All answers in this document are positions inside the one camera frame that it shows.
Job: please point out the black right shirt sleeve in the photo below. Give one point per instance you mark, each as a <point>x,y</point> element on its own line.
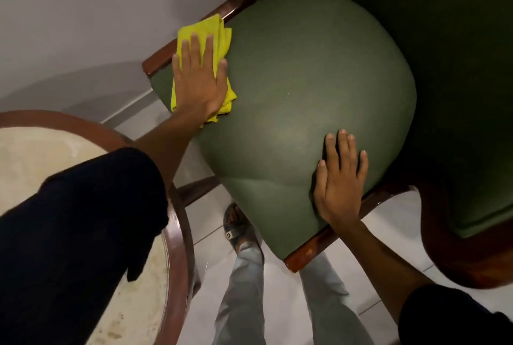
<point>449,316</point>

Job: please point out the person's right little finger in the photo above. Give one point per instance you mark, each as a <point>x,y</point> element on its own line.
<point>362,165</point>

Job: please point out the grey trousers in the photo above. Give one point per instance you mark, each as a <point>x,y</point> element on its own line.
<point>244,300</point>

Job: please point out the person's right middle finger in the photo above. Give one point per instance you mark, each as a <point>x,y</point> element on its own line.
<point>343,148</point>

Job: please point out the green seat cushion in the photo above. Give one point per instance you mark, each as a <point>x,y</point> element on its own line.
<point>304,88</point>

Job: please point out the yellow cleaning cloth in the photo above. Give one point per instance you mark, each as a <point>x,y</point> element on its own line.
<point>218,38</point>

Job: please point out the person's left thumb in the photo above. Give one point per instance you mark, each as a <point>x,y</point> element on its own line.
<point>222,73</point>

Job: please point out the black left shirt sleeve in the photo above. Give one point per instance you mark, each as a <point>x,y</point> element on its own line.
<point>68,236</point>

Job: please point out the round wooden table marble top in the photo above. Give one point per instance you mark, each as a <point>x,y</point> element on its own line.
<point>48,156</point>

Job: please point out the black shirt sleeve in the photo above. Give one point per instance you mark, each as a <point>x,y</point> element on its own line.
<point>68,236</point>
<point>449,316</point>

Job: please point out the person's right thumb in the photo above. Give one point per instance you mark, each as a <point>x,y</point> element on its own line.
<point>320,176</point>

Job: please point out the person's left forearm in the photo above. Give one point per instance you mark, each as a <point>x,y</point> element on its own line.
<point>168,144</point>

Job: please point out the person's right hand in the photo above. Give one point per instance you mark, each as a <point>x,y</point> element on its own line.
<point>338,192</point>

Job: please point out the person's left middle finger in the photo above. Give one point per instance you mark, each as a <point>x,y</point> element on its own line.
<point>195,50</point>

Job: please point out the person's right forearm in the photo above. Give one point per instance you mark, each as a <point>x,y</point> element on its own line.
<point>380,264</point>

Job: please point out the wooden armchair with green upholstery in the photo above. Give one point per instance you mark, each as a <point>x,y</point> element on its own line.
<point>461,76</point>

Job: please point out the person's left hand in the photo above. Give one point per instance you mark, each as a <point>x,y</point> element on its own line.
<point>198,86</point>

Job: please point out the person's left little finger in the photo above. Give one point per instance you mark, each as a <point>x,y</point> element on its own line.
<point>175,65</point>

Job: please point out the grey sandal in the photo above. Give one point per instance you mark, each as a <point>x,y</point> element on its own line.
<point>237,226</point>

